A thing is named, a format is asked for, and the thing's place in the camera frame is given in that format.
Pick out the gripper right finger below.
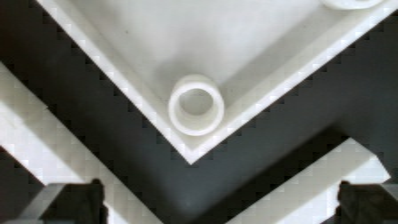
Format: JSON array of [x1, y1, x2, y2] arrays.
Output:
[[334, 181, 398, 224]]

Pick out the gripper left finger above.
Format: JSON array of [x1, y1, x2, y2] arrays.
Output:
[[7, 178, 110, 224]]

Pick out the white square tabletop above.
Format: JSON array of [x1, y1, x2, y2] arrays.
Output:
[[38, 0, 398, 161]]

